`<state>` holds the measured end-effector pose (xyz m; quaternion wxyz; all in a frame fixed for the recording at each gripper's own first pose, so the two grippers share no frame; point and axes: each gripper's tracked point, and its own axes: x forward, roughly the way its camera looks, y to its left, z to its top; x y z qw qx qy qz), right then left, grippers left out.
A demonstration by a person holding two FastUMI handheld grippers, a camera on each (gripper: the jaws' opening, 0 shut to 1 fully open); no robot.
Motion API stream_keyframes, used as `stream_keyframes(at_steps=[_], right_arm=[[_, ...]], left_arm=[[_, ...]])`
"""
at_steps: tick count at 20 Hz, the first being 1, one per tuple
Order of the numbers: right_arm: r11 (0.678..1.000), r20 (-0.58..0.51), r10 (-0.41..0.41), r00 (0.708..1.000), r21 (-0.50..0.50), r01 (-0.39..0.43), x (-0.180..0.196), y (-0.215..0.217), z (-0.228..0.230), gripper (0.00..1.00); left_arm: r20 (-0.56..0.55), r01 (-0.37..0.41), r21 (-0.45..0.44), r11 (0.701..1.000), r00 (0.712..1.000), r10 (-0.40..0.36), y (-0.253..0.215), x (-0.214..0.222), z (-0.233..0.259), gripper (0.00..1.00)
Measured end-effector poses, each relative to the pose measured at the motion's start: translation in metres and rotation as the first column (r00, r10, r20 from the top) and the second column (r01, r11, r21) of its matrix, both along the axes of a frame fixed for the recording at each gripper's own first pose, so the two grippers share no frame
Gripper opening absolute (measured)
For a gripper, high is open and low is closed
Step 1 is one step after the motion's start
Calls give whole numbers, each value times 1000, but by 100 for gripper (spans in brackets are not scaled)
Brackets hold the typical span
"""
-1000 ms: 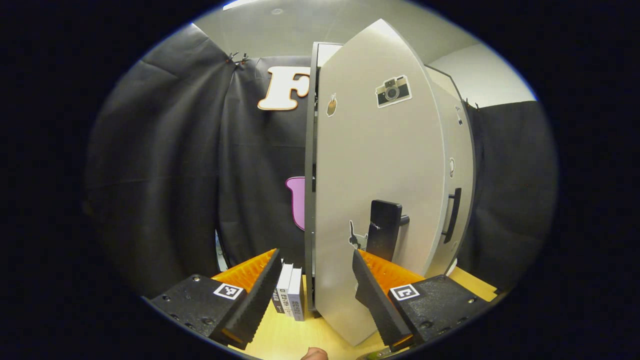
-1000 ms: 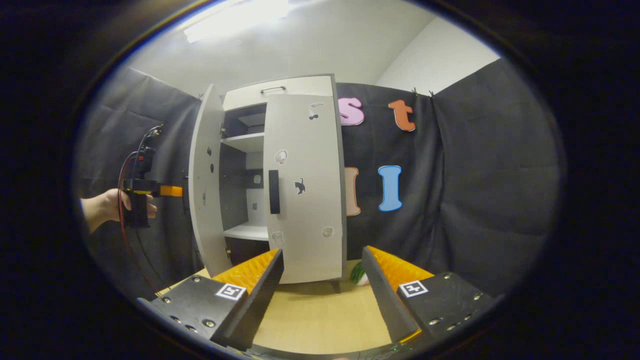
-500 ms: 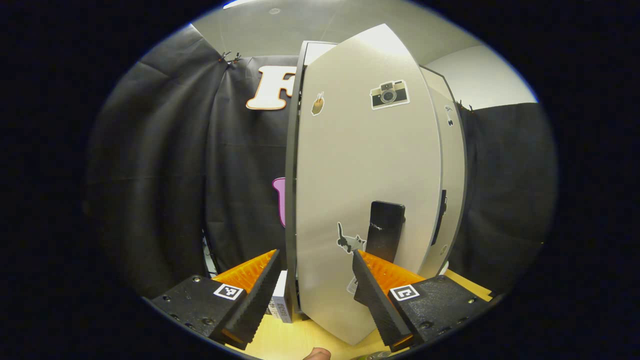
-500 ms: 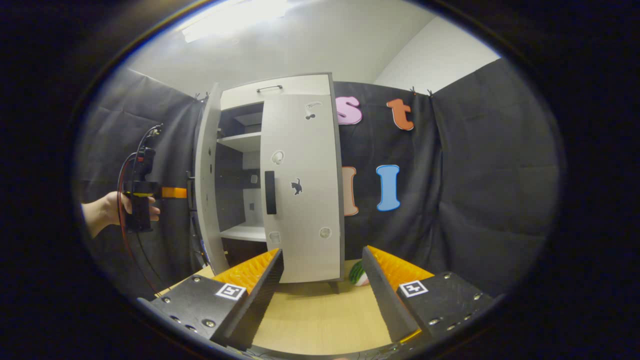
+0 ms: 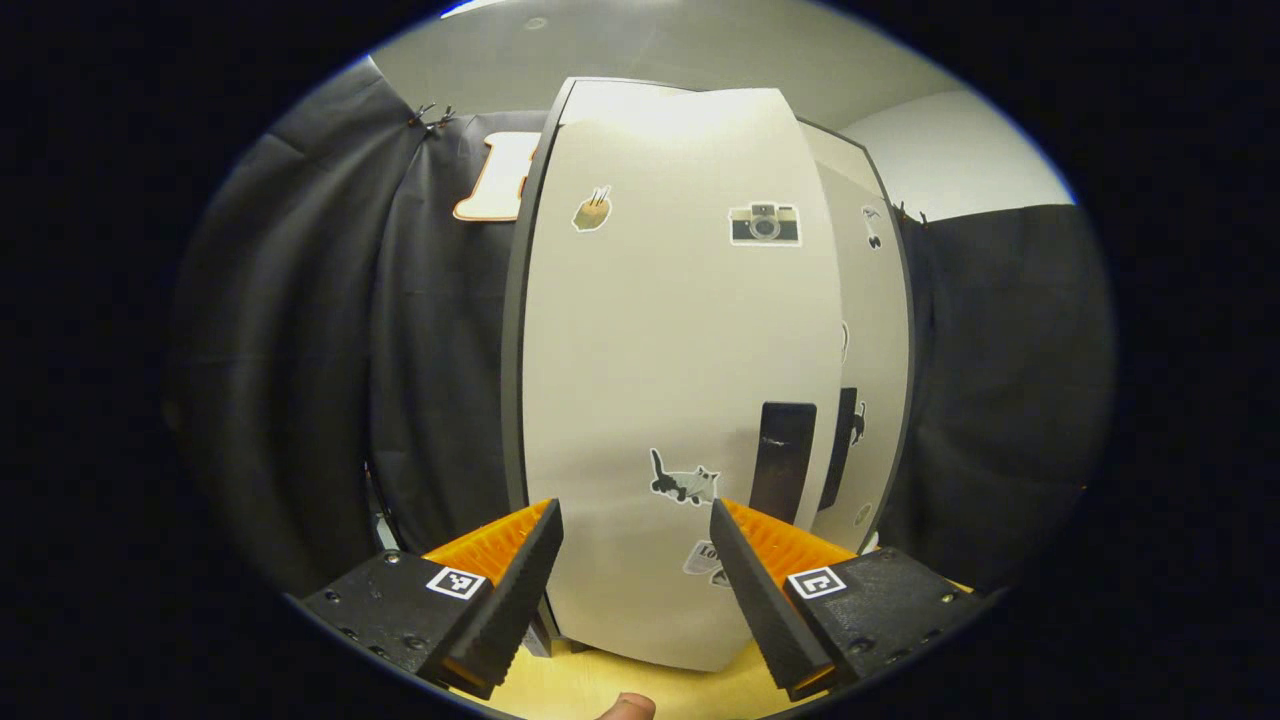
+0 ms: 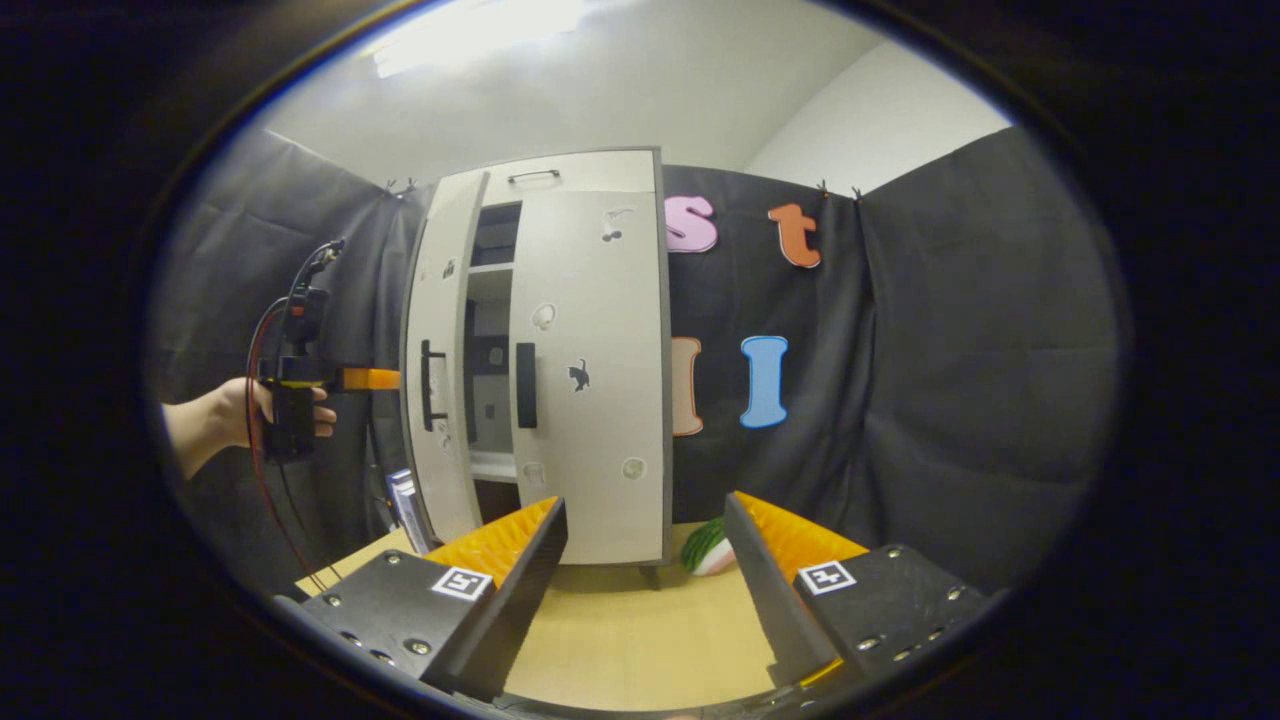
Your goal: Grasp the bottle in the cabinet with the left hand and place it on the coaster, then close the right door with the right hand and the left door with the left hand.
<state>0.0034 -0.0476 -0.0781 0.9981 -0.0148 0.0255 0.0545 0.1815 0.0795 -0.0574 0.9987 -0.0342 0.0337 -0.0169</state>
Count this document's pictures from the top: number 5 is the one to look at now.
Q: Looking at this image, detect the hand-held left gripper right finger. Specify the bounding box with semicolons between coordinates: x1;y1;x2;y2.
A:
708;497;981;703

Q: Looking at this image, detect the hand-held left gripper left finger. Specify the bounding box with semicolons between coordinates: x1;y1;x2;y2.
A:
298;497;565;701

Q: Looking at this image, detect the white cabinet door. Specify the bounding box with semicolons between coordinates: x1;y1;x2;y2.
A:
798;120;913;553
520;78;847;673

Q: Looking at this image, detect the white and grey cabinet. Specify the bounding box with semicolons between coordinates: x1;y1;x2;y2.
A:
499;76;916;561

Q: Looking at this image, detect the black backdrop cloth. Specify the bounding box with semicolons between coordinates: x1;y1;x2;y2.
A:
163;55;1118;603

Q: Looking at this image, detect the black door handle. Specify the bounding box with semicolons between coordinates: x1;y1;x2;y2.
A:
817;387;860;512
749;401;818;527

